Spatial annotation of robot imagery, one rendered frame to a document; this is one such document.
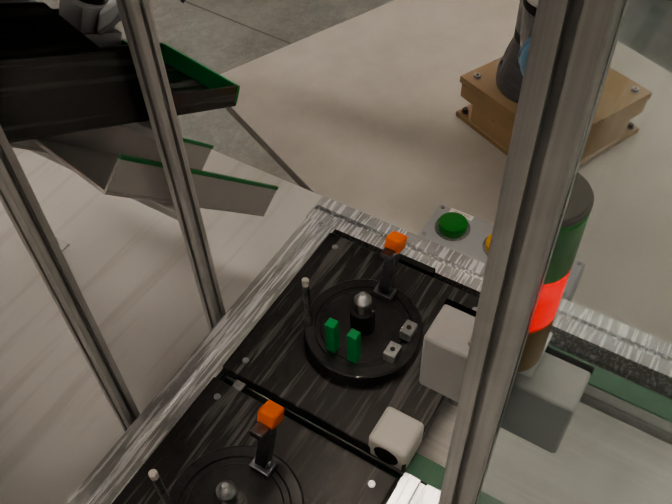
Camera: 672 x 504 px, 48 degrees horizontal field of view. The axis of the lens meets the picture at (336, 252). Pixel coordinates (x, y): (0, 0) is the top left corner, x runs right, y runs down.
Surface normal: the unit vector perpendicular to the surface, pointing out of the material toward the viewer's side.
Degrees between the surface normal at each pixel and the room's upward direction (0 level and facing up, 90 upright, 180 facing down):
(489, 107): 90
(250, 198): 90
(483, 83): 2
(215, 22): 0
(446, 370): 90
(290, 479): 0
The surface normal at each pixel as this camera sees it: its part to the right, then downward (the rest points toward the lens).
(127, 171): 0.75, 0.49
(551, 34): -0.52, 0.66
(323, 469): -0.03, -0.64
